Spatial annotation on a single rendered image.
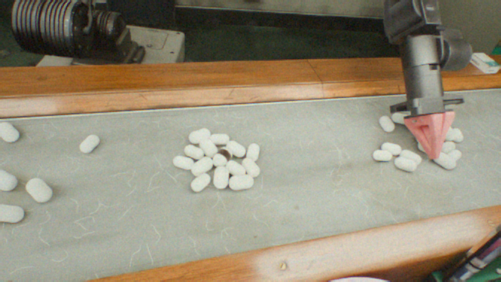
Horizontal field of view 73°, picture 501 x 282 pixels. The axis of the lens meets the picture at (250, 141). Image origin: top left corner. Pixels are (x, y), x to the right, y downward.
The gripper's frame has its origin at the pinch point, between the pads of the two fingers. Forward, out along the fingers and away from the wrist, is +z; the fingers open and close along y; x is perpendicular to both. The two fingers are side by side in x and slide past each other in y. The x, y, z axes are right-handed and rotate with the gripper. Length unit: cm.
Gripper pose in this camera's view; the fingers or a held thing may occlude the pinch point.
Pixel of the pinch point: (433, 154)
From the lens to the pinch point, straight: 64.9
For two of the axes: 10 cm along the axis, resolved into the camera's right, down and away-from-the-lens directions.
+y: 9.6, -1.0, 2.7
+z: 1.2, 9.9, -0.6
